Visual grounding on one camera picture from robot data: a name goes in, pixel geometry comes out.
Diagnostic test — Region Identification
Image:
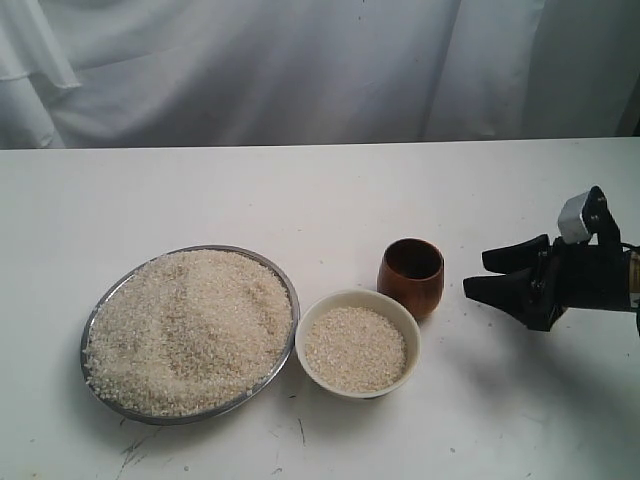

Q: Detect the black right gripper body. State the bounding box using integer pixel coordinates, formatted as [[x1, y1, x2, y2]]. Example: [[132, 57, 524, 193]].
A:
[[527, 186, 631, 331]]

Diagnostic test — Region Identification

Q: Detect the brown wooden cup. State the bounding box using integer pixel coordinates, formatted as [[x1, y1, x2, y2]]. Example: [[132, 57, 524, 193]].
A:
[[376, 238, 445, 322]]

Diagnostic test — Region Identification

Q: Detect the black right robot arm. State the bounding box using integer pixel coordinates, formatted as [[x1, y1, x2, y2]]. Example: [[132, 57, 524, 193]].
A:
[[463, 186, 639, 332]]

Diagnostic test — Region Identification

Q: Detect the white ceramic bowl with rice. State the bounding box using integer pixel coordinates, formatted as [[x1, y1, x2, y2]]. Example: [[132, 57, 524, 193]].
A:
[[295, 289, 421, 400]]

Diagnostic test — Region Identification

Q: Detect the metal plate of rice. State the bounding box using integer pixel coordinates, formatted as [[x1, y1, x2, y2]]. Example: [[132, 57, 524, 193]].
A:
[[80, 245, 300, 426]]

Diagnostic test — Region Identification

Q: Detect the white backdrop curtain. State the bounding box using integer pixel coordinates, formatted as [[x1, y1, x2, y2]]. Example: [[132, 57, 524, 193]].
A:
[[1, 1, 639, 149]]

